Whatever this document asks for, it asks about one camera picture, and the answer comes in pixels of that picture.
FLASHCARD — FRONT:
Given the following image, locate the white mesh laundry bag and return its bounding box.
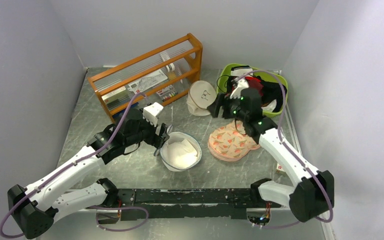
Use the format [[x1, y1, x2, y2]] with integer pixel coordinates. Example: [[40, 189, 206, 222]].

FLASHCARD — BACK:
[[159, 132, 203, 172]]

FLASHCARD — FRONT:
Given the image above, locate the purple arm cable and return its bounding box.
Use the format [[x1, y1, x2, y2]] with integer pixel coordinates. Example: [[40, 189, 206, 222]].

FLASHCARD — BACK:
[[0, 92, 150, 239], [233, 70, 335, 229]]

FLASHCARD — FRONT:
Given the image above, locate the green box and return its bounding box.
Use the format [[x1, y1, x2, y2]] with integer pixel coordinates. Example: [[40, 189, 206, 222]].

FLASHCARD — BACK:
[[102, 86, 131, 106]]

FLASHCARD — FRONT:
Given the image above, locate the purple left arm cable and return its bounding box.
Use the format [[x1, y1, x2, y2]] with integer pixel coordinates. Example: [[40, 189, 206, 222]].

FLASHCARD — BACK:
[[0, 92, 150, 239]]

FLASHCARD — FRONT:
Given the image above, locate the colourful marker pack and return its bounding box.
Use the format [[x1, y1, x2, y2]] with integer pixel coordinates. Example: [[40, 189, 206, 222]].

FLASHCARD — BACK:
[[156, 85, 178, 102]]

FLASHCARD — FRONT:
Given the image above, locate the white bra pad insert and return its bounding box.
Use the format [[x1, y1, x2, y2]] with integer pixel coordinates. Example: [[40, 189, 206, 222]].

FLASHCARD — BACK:
[[161, 139, 198, 170]]

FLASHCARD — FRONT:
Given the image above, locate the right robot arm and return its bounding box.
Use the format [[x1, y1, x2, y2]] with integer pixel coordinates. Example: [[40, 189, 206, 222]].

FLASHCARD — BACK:
[[207, 88, 335, 223]]

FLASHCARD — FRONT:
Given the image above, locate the black clothing pile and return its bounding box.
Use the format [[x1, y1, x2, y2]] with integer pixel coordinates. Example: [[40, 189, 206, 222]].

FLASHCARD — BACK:
[[217, 74, 283, 115]]

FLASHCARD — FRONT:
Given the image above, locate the cream round laundry bag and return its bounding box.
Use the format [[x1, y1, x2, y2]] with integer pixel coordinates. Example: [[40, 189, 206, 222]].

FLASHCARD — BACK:
[[186, 80, 217, 117]]

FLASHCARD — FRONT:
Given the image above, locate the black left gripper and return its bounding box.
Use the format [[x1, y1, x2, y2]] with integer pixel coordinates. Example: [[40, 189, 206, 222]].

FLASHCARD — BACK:
[[125, 112, 170, 149]]

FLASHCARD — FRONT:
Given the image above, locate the orange wooden rack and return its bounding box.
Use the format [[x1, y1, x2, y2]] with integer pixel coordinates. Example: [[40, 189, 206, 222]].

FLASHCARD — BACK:
[[88, 33, 203, 122]]

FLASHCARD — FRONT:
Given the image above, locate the green plastic basin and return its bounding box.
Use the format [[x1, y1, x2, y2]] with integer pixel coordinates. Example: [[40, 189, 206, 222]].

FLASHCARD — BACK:
[[216, 63, 288, 118]]

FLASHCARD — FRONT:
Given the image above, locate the clear plastic package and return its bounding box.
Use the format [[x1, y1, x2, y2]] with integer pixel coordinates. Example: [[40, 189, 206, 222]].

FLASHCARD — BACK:
[[126, 69, 168, 93]]

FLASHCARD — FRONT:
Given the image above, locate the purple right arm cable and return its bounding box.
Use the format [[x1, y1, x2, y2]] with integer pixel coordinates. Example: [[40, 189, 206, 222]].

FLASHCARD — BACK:
[[233, 70, 335, 229]]

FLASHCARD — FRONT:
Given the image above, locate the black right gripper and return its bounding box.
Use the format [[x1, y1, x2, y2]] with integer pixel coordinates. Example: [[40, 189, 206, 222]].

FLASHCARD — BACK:
[[207, 92, 249, 123]]

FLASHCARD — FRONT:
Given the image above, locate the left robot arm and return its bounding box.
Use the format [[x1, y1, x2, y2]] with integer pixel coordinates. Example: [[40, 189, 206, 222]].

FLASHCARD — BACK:
[[7, 103, 168, 239]]

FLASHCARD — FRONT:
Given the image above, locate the white folded garment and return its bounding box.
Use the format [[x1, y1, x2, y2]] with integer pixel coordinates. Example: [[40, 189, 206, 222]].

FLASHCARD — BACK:
[[230, 65, 254, 77]]

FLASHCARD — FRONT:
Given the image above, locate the white clip on rack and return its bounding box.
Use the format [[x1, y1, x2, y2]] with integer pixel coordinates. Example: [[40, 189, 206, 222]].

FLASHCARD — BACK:
[[165, 63, 176, 72]]

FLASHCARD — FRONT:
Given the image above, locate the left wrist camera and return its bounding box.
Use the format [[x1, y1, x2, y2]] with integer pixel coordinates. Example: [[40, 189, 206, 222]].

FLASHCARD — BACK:
[[142, 102, 164, 127]]

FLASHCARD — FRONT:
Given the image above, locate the small white card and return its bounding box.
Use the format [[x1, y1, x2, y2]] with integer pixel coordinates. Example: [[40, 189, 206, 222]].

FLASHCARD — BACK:
[[275, 163, 286, 175]]

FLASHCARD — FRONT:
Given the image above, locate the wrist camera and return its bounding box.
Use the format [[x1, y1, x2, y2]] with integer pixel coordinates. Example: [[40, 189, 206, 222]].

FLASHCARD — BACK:
[[229, 79, 250, 99], [142, 102, 164, 127]]

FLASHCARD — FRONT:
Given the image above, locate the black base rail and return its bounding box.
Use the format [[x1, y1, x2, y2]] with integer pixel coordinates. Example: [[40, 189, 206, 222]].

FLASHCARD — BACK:
[[101, 188, 280, 221]]

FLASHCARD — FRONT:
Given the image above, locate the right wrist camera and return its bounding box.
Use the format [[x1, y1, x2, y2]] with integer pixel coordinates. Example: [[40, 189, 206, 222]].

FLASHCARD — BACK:
[[229, 79, 250, 99]]

